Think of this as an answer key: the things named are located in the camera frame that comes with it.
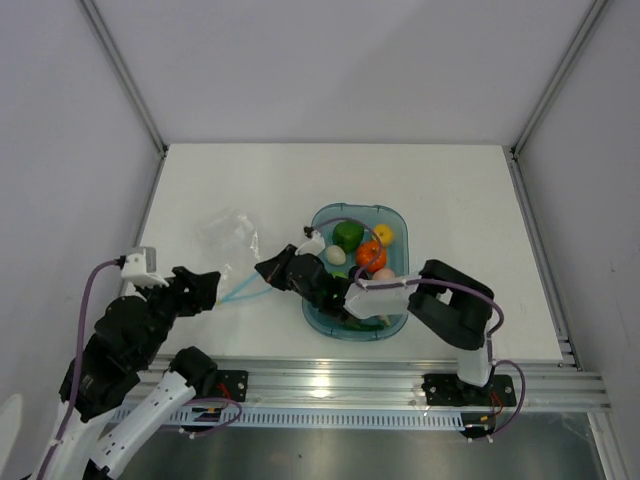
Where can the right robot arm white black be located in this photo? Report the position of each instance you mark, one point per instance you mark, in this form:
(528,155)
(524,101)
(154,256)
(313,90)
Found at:
(458,309)

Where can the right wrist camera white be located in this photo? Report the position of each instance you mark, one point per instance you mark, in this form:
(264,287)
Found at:
(314,243)

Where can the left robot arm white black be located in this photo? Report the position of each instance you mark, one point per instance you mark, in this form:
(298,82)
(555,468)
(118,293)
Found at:
(106,368)

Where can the pink egg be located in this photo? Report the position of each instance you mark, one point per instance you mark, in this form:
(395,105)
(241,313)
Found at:
(384,274)

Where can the aluminium mounting rail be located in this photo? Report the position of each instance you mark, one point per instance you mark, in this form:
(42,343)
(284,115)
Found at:
(396,385)

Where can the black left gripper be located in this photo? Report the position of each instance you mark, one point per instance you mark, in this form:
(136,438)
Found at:
(202,292)

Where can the white egg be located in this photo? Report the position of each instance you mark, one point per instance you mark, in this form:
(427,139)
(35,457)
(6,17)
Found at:
(335,255)

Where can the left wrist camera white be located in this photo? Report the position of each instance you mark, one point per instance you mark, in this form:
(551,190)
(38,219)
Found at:
(139,268)

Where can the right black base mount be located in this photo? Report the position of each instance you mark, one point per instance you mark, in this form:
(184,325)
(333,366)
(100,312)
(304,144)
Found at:
(447,390)

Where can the yellow small pumpkin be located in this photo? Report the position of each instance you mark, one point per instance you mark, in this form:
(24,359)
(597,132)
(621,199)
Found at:
(385,234)

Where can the clear zip top bag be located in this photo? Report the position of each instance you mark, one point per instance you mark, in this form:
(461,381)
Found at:
(229,240)

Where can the purple eggplant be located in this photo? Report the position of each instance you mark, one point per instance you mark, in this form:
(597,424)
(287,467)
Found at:
(356,272)

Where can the dark green chili pepper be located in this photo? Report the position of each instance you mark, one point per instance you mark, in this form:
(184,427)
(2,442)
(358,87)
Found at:
(358,326)

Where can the green bell pepper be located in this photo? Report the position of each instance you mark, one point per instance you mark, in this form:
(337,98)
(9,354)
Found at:
(348,236)

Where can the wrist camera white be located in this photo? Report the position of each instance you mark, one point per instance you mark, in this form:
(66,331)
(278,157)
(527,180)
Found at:
(314,243)
(139,268)

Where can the white slotted cable duct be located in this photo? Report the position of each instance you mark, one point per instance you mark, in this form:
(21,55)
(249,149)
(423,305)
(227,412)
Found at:
(262,417)

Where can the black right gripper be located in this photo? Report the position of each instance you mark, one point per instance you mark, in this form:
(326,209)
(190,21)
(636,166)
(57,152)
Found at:
(272,270)

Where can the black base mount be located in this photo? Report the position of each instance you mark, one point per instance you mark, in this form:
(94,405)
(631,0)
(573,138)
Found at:
(232,384)
(447,390)

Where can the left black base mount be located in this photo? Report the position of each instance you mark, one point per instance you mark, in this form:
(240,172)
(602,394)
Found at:
(232,384)

